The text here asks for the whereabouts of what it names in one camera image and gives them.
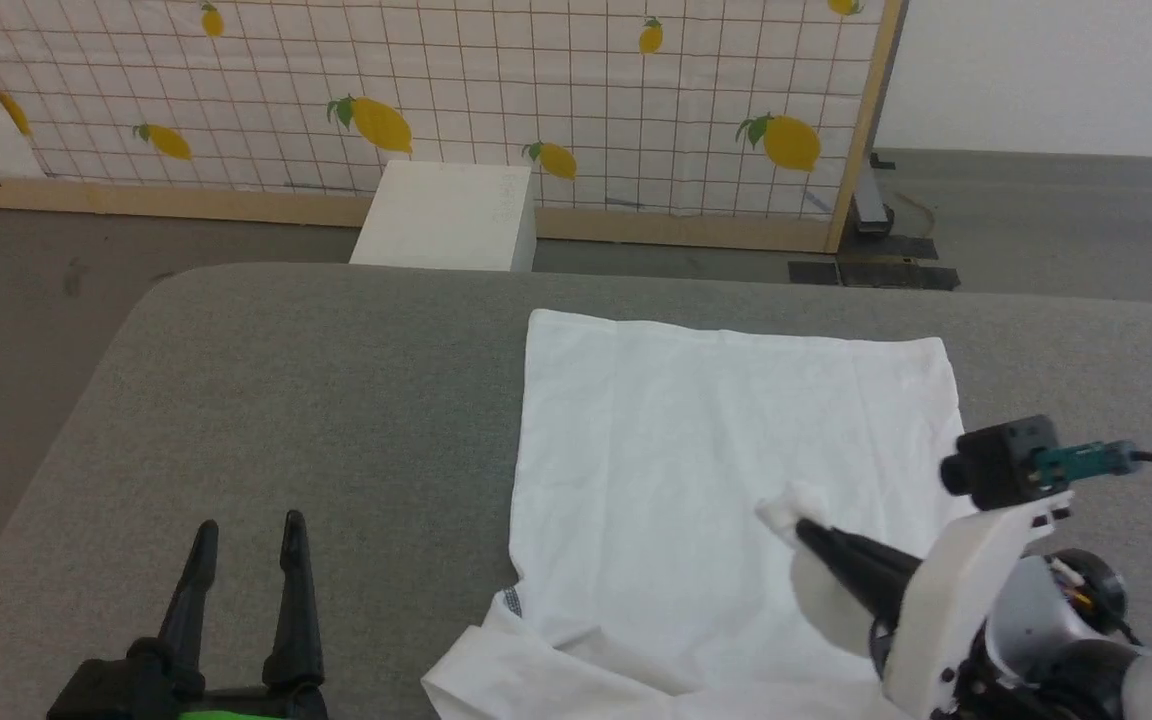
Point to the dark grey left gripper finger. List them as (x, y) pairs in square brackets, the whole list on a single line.
[(191, 620), (294, 620)]

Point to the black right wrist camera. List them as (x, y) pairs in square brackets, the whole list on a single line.
[(1001, 462)]

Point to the small black floor plate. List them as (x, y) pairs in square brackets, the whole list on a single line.
[(814, 272)]

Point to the lemon print partition screen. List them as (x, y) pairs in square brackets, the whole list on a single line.
[(486, 80)]

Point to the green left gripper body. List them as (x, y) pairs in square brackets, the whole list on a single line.
[(136, 690)]

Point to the teal right camera connector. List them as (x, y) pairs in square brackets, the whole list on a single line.
[(1086, 460)]

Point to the large black floor plate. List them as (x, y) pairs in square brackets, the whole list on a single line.
[(901, 270)]

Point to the white box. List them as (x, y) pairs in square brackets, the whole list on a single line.
[(446, 215)]

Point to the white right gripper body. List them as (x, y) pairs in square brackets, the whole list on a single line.
[(956, 590)]

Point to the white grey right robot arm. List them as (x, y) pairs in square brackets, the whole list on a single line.
[(1066, 650)]

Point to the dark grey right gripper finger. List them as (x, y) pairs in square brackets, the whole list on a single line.
[(871, 575), (882, 638)]

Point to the white garment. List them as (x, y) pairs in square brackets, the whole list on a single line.
[(686, 450)]

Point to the grey metal stand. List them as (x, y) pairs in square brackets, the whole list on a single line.
[(871, 200)]

